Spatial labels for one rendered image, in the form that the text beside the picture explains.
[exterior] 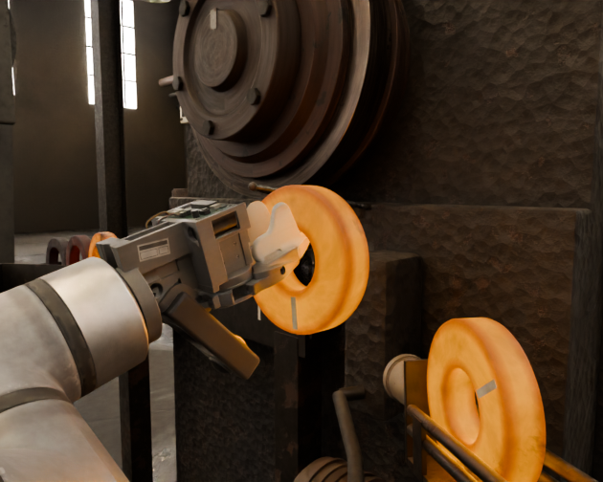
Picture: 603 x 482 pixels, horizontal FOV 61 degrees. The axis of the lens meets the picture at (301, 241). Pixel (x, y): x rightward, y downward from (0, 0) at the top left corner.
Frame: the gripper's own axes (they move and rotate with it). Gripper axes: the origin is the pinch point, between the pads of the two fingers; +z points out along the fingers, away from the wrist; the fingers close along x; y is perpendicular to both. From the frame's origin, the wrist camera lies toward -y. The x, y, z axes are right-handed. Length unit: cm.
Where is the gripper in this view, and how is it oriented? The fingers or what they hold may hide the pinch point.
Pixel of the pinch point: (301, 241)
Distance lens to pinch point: 53.0
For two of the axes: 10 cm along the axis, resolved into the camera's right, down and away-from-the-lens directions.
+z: 6.8, -3.6, 6.4
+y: -1.9, -9.3, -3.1
